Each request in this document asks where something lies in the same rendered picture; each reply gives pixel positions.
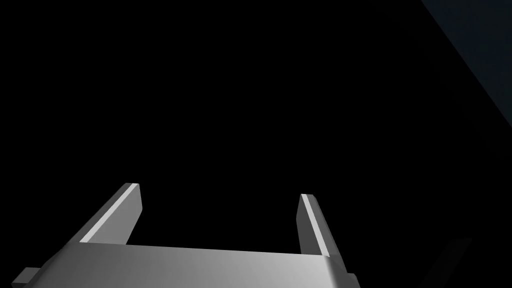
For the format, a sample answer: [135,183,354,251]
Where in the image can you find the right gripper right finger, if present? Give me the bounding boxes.
[295,193,341,259]

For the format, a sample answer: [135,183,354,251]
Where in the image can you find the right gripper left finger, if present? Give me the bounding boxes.
[68,182,143,246]

